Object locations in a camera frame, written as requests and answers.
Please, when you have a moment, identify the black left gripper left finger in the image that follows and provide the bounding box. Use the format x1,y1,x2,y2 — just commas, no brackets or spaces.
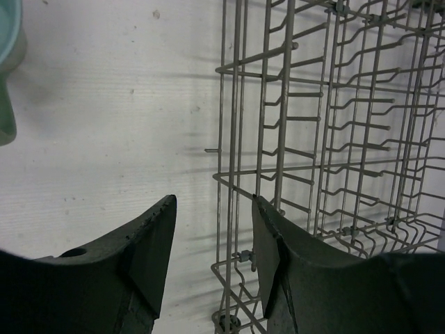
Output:
1,195,177,333

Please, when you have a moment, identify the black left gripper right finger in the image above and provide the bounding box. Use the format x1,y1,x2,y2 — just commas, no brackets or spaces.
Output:
252,196,444,333

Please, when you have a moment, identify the green ceramic mug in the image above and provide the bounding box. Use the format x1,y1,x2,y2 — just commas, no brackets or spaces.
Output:
1,0,27,146

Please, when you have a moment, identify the grey wire dish rack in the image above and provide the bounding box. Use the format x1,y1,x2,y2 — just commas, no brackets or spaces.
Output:
211,1,444,333

